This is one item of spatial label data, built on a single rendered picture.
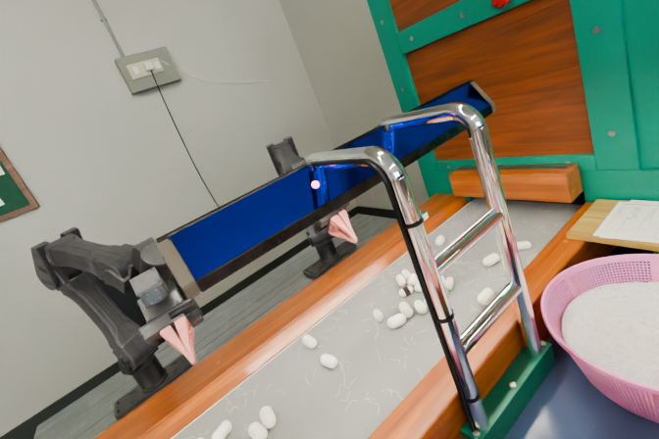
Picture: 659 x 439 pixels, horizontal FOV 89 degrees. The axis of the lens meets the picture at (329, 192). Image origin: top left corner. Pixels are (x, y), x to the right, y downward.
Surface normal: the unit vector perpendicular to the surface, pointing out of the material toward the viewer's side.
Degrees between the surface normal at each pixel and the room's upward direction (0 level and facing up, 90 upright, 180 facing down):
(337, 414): 0
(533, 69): 90
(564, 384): 0
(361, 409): 0
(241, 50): 90
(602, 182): 90
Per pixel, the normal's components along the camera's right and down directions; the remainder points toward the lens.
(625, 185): -0.77, 0.44
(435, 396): -0.36, -0.89
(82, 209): 0.54, 0.04
